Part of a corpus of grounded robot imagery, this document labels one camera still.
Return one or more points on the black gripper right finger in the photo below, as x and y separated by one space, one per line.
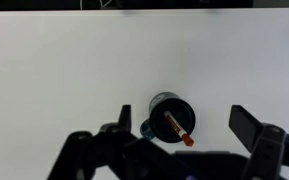
267 144

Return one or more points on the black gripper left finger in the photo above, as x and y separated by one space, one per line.
115 147

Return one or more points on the red capped white marker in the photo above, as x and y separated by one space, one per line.
185 137

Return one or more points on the dark teal ceramic mug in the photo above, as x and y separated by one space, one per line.
157 126

